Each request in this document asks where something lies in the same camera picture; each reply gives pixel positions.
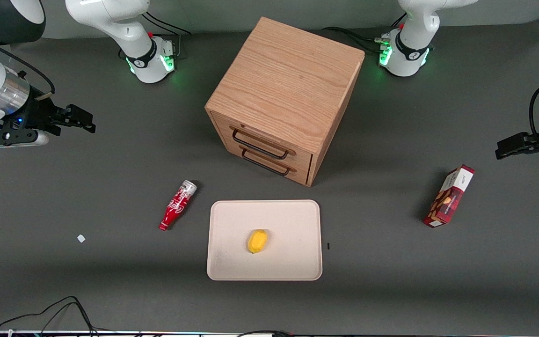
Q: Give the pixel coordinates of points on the wooden drawer front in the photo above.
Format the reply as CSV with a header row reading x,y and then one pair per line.
x,y
302,161
300,178

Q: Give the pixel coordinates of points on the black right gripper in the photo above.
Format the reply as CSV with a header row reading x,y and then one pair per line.
x,y
39,113

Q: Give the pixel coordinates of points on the red snack box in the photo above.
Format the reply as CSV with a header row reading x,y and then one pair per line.
x,y
447,201

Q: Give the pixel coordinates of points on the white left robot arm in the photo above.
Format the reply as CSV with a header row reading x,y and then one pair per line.
x,y
412,51

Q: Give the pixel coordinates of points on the yellow lemon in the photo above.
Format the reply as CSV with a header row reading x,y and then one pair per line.
x,y
257,241

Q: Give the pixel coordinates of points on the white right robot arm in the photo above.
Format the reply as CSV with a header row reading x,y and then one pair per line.
x,y
110,18

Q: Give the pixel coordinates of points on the wooden drawer cabinet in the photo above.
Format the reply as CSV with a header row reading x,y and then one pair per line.
x,y
288,79

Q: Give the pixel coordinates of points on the red coke bottle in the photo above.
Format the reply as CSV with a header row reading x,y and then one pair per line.
x,y
176,208

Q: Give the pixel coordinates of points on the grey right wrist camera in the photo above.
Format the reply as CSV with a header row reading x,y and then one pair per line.
x,y
17,138

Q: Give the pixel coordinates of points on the beige plastic tray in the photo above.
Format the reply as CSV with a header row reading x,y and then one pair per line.
x,y
288,234

